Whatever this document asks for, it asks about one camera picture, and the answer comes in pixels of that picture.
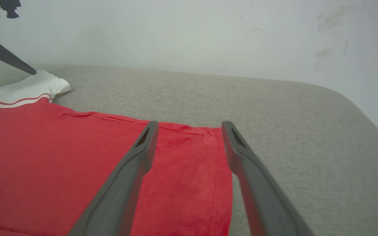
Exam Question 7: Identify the red and white jersey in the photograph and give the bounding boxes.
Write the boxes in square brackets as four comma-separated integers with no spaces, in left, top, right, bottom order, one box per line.
[0,69,234,236]

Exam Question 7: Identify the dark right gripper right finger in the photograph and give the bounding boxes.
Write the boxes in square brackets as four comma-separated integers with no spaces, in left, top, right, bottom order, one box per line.
[221,120,315,236]

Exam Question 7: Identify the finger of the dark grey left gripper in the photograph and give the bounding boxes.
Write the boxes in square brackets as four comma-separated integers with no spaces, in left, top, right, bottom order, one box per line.
[0,39,37,76]

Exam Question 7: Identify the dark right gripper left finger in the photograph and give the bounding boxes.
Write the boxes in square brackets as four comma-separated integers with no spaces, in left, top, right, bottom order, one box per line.
[67,120,159,236]

